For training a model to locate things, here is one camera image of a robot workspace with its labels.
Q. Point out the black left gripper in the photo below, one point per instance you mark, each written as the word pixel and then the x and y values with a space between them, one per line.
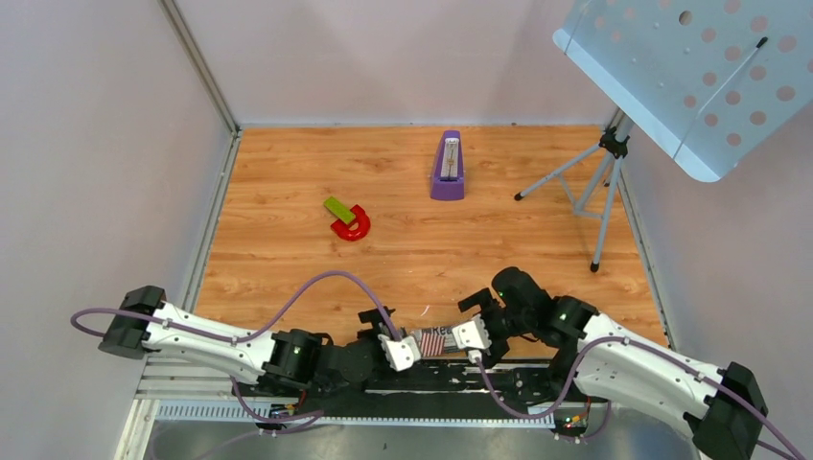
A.
pixel 373 316

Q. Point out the purple metronome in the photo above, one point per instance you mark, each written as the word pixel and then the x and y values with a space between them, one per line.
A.
pixel 447 178

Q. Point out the light blue music stand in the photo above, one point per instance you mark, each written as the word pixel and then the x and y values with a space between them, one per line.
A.
pixel 714 109

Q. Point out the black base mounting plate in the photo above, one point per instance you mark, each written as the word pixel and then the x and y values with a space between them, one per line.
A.
pixel 439 390

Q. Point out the green rectangular block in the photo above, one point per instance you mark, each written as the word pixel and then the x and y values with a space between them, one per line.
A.
pixel 340 211

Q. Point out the flag pattern glasses case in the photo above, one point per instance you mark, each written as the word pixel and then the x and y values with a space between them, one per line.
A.
pixel 440 341

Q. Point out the aluminium frame rail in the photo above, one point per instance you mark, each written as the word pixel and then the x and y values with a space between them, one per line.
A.
pixel 187 411

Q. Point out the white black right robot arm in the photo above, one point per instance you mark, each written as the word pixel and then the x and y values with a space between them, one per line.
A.
pixel 720 409

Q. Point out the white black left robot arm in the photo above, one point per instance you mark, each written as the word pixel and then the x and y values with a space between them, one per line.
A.
pixel 147 323

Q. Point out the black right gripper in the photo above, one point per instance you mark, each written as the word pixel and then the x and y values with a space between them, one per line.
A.
pixel 487 303

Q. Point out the red plastic piece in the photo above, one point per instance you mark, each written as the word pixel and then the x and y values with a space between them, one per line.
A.
pixel 356 229

